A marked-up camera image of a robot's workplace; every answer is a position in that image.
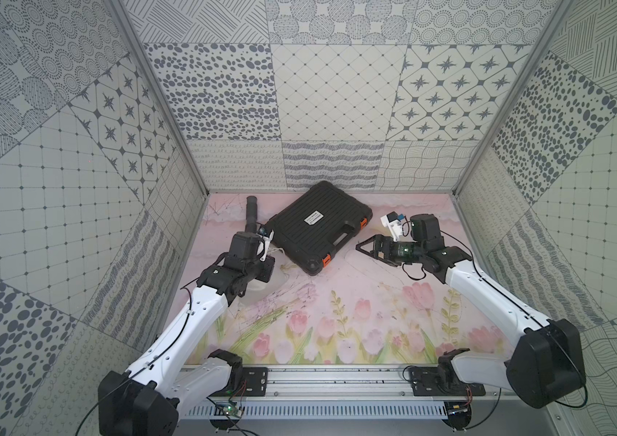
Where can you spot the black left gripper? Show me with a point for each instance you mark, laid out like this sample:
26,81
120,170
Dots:
267,267

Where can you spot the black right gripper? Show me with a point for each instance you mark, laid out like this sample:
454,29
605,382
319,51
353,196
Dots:
378,240

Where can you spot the beige cloth soil bag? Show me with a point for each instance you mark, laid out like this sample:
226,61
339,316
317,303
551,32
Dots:
257,290

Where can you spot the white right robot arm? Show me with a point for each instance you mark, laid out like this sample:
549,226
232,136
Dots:
547,362

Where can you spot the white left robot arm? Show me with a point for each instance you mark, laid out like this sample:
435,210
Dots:
145,399

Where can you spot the black plastic tool case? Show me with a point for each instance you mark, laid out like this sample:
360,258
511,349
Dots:
317,225

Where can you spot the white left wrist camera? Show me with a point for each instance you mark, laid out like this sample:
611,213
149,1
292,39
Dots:
265,242

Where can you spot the aluminium mounting rail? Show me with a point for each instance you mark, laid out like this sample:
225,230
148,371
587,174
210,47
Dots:
345,392

